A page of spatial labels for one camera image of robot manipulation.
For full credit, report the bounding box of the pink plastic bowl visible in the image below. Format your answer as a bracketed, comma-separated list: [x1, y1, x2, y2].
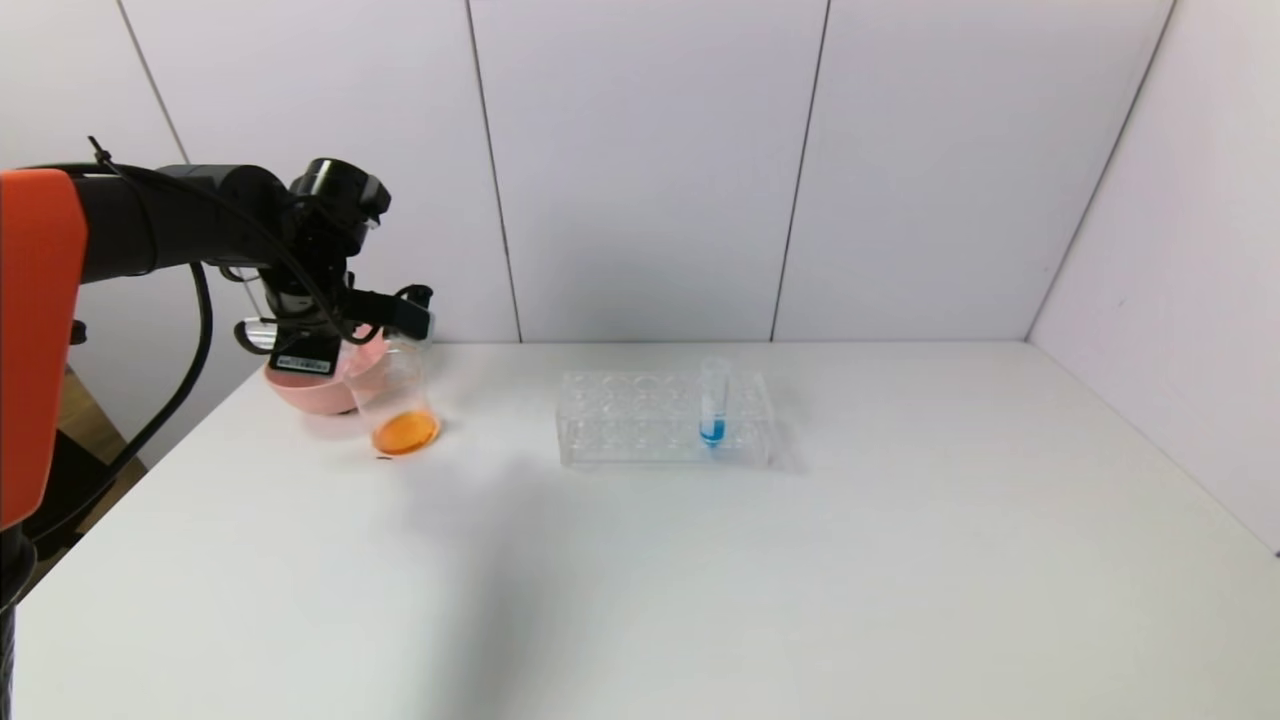
[264, 335, 393, 417]

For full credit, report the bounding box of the test tube with blue pigment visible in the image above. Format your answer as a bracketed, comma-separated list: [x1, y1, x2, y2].
[699, 357, 732, 450]

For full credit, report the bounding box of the clear glass beaker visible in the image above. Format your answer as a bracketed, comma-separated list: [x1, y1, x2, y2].
[344, 338, 442, 458]

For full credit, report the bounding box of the clear acrylic test tube rack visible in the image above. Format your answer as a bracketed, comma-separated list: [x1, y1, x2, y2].
[557, 370, 776, 469]

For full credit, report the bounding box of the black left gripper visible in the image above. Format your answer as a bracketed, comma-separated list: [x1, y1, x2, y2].
[262, 277, 344, 375]

